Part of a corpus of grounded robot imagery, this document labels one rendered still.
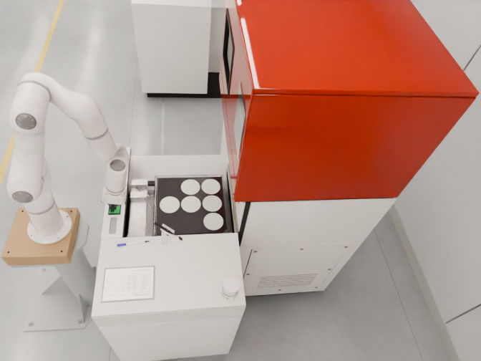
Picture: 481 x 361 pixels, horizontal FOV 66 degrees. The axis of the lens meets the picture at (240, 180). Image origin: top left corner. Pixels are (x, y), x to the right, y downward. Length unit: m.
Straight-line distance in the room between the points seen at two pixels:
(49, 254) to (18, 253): 0.13
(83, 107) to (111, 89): 2.63
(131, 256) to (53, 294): 1.15
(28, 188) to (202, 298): 0.80
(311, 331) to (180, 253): 1.29
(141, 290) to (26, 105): 0.83
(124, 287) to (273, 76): 1.04
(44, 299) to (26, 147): 1.49
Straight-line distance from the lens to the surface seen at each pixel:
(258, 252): 1.98
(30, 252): 1.92
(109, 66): 4.27
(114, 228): 1.81
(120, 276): 1.68
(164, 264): 1.69
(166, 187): 1.98
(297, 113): 1.20
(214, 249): 1.71
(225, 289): 1.54
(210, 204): 1.91
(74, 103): 1.35
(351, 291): 2.89
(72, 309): 2.72
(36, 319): 2.77
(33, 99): 1.34
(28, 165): 1.55
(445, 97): 1.38
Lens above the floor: 2.50
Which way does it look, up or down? 52 degrees down
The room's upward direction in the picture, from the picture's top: 11 degrees clockwise
